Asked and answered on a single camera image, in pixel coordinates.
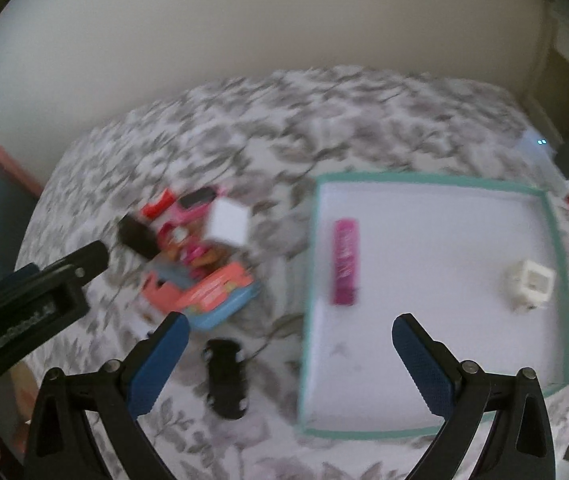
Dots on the white power strip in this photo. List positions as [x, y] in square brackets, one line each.
[539, 150]

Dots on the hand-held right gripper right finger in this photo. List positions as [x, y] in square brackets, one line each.
[422, 370]

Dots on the pink packet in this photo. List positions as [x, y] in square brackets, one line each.
[347, 260]

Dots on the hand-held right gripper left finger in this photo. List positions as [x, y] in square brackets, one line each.
[157, 370]

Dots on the brown wooden bed edge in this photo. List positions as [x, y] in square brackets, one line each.
[14, 167]

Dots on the black toy car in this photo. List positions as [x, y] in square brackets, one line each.
[225, 377]

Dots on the red toy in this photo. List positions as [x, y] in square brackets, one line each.
[159, 205]

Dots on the grey floral bedspread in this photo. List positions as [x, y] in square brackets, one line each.
[314, 125]

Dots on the coral and blue case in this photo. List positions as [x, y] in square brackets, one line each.
[219, 295]

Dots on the white plastic frame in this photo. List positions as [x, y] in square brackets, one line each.
[534, 282]

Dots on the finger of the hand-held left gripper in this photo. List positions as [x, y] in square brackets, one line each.
[89, 256]

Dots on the colourful toy figure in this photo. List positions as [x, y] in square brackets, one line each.
[189, 252]

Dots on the teal-rimmed white box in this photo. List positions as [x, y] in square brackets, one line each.
[439, 270]

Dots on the white cube box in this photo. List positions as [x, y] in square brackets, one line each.
[227, 222]

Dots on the black box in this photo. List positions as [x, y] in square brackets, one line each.
[137, 237]

